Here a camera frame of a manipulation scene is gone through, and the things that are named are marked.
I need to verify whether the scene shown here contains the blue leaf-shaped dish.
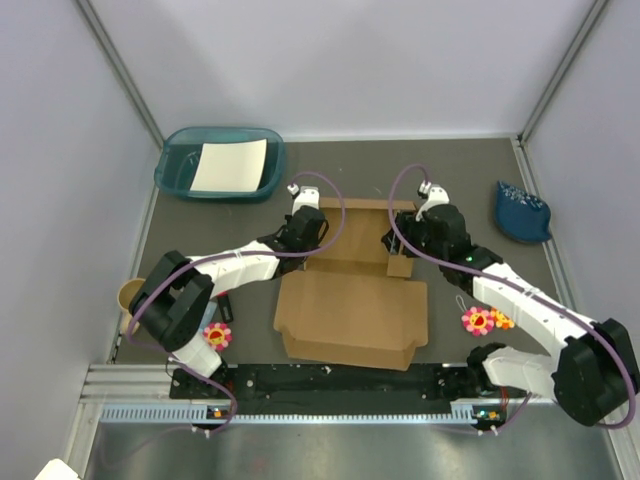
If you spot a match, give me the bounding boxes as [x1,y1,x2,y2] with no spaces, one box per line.
[494,181,552,244]

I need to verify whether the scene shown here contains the pink flower toy right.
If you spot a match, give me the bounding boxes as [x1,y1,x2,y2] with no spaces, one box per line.
[461,307,495,336]

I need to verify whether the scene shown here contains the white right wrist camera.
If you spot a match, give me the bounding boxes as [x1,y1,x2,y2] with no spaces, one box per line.
[415,180,450,221]

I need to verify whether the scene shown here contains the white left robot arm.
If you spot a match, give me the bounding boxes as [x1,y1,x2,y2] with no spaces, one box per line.
[125,185,328,397]

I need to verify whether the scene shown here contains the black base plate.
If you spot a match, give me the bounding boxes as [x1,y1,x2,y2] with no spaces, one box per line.
[168,362,481,415]

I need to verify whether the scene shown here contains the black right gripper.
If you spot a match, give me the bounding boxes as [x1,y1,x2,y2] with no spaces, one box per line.
[382,210,447,263]

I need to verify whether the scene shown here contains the grey slotted cable duct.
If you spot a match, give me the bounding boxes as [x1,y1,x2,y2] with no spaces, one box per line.
[100,404,503,425]

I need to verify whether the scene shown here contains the pink flower toy left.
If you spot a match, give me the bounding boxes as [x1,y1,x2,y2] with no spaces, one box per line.
[202,322,232,351]

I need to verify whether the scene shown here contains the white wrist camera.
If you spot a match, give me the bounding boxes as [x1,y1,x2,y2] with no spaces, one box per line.
[415,180,450,221]
[287,183,320,215]

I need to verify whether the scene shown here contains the teal plastic tub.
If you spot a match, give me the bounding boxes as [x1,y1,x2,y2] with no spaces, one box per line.
[154,126,286,203]

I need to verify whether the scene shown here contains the pink and black marker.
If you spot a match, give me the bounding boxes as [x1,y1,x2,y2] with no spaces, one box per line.
[217,293,234,324]

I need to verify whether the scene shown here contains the beige ceramic mug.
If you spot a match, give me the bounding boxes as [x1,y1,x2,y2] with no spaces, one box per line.
[117,278,145,335]

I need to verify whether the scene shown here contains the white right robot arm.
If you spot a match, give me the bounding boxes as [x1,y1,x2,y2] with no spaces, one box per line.
[382,181,639,428]

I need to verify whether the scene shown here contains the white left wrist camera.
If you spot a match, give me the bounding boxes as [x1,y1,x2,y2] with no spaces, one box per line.
[287,183,320,215]

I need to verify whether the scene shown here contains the white paper sheet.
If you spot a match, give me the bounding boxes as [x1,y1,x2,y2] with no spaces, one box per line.
[191,139,268,193]

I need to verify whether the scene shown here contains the pink flower toy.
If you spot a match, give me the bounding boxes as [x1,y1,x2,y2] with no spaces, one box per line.
[461,307,495,336]
[202,322,232,351]

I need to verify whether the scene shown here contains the small white-blue object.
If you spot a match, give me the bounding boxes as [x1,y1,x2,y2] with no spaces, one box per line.
[201,302,217,327]

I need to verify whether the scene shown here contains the brown cardboard box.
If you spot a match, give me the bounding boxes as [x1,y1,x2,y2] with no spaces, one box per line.
[273,198,428,371]

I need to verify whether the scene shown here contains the orange flower toy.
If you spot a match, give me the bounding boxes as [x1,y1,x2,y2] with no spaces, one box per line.
[491,308,515,330]

